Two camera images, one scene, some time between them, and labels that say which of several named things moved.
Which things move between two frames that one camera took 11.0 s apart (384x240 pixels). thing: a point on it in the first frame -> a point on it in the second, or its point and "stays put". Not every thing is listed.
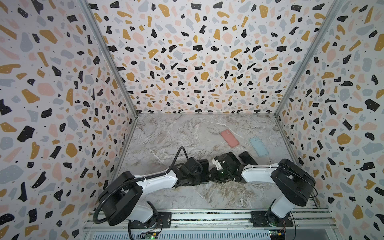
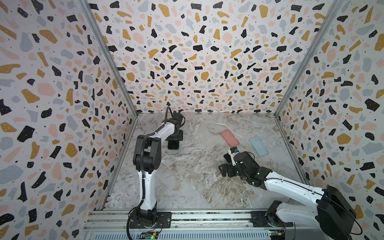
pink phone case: (230, 139) stays put
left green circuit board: (149, 235) stays put
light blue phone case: (259, 146) stays put
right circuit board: (277, 234) stays put
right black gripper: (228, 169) -> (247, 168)
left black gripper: (197, 179) -> (179, 137)
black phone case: (204, 176) -> (173, 144)
